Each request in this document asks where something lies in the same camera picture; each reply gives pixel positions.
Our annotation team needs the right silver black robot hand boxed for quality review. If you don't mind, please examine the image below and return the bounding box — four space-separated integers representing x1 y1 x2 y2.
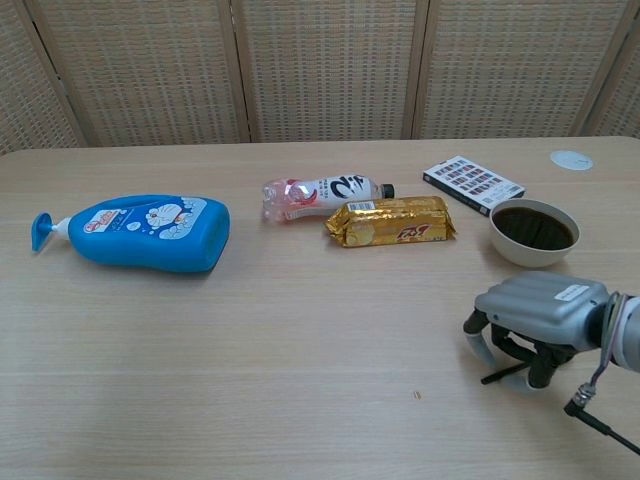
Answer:
462 272 614 391

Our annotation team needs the beige bowl with dark inside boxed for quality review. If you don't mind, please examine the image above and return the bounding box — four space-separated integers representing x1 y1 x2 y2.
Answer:
488 198 581 269

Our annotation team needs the printed card box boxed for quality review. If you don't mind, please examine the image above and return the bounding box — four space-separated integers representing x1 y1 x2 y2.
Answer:
422 154 527 217

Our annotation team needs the white round table cap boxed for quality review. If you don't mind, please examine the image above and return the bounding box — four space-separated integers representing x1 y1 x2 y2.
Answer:
550 149 594 171

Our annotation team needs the gold foil snack packet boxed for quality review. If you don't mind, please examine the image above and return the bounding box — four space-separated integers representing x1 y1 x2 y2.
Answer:
323 195 458 250

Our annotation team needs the pink white drink bottle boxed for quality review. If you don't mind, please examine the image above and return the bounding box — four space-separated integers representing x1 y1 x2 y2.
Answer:
261 175 396 226

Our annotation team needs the woven bamboo folding screen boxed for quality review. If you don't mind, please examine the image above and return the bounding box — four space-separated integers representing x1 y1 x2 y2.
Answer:
0 0 640 156

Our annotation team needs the blue pump detergent bottle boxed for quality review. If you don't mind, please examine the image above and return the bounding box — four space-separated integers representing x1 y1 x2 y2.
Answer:
31 194 232 275

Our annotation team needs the black wrist cable with plug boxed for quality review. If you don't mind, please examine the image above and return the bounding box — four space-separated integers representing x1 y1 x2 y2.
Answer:
563 292 640 449

